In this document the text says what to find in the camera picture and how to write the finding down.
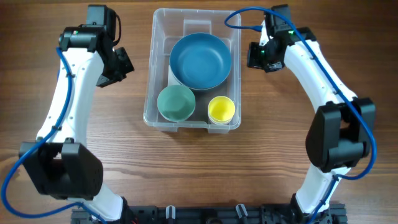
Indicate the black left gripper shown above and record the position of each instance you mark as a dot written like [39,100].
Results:
[127,66]

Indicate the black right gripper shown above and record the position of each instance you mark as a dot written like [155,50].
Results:
[256,53]

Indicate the blue bowl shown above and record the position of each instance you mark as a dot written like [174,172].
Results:
[200,61]

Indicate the mint green plastic cup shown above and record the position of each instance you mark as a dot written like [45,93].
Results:
[176,103]

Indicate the yellow plastic cup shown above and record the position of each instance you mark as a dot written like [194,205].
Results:
[221,108]

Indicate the cream plastic cup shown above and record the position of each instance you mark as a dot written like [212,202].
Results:
[217,122]

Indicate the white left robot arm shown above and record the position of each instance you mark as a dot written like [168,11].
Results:
[58,162]

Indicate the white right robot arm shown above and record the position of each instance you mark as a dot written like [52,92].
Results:
[340,142]

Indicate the white label in bin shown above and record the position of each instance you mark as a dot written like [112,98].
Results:
[172,80]

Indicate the clear plastic storage bin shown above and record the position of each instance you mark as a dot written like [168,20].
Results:
[168,27]

